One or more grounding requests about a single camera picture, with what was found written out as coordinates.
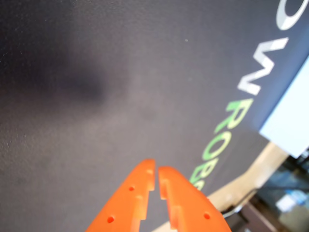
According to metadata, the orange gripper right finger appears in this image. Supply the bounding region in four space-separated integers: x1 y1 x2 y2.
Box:
158 166 232 232

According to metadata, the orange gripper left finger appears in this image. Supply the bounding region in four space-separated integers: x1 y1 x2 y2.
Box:
85 159 156 232

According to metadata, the dark mat with WOWROBO print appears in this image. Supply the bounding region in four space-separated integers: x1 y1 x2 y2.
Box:
0 0 309 232

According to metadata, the white cardboard box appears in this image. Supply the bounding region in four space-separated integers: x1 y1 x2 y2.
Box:
258 54 309 159

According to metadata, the thin grey cable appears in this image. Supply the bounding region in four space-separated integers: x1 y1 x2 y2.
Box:
221 203 244 215

